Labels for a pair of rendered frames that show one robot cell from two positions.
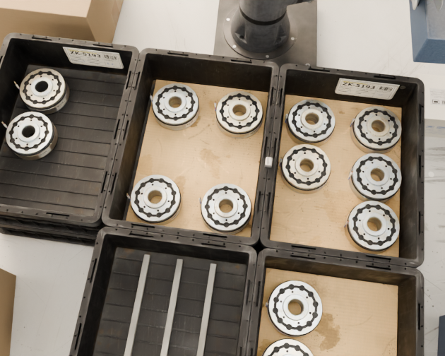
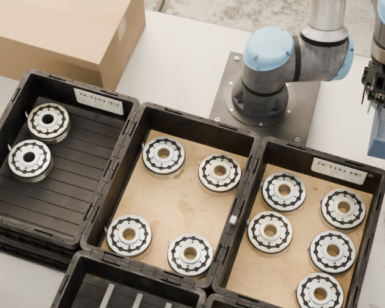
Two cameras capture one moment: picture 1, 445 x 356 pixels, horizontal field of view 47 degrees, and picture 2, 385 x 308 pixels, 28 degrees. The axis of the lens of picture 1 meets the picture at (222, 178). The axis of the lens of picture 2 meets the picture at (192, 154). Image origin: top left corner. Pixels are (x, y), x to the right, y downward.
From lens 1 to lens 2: 0.69 m
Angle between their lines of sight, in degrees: 9
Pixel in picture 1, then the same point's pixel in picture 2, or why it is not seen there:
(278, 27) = (274, 99)
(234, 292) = not seen: outside the picture
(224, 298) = not seen: outside the picture
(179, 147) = (159, 195)
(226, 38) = (225, 101)
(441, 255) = not seen: outside the picture
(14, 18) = (35, 53)
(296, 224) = (251, 282)
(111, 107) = (105, 148)
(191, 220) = (157, 261)
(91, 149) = (80, 182)
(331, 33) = (330, 111)
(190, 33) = (193, 88)
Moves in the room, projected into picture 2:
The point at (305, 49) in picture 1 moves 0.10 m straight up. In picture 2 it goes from (299, 123) to (304, 102)
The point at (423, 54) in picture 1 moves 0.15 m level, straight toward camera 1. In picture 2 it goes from (373, 151) to (327, 198)
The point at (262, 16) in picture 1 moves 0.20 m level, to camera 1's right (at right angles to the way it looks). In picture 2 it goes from (258, 88) to (338, 98)
